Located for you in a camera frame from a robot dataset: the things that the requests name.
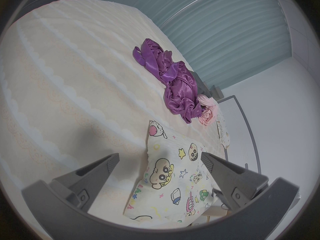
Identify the bed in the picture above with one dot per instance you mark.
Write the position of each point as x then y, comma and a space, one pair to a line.
75, 84

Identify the grey bedside table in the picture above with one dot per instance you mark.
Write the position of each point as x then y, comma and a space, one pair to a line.
217, 92

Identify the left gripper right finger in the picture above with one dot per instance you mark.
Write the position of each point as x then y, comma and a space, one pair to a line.
232, 181

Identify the blue-green curtain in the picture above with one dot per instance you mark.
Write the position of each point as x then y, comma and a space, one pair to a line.
225, 34

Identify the white printed pyjama top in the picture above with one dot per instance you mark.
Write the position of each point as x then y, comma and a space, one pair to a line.
165, 179

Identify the purple satin garment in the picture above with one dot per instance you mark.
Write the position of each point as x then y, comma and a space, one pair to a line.
180, 91

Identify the pink garment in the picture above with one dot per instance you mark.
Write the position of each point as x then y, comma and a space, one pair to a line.
208, 111

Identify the white printed pillow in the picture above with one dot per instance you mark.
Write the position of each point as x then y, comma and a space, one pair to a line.
223, 136

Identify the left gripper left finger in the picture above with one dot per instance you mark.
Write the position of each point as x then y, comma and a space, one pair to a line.
92, 179

